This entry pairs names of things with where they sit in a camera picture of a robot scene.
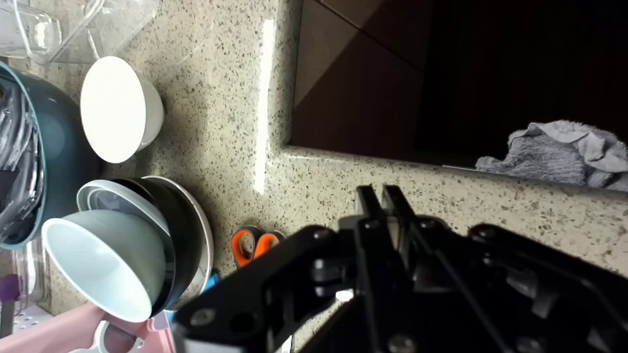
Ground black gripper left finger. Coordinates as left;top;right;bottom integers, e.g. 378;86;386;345
355;186;412;353

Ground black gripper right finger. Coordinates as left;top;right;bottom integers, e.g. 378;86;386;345
382;185;510;353

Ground small white bowl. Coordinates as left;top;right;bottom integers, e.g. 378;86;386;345
80;55;164;165

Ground dark teal utensil bowl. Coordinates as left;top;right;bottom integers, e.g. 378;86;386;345
0;63;82;249

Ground blue silicone lid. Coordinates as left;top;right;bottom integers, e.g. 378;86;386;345
202;275;219;292

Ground grey cloth rag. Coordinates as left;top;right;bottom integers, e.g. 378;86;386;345
474;120;628;192

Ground stacked grey black bowls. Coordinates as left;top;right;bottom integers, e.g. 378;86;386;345
41;175;213;322

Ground pink knife block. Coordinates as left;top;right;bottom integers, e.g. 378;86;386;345
0;304;176;353

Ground clear plastic container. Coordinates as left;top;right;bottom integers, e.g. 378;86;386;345
0;0;160;65

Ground orange handled scissors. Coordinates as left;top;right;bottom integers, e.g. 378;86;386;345
229;228;282;267

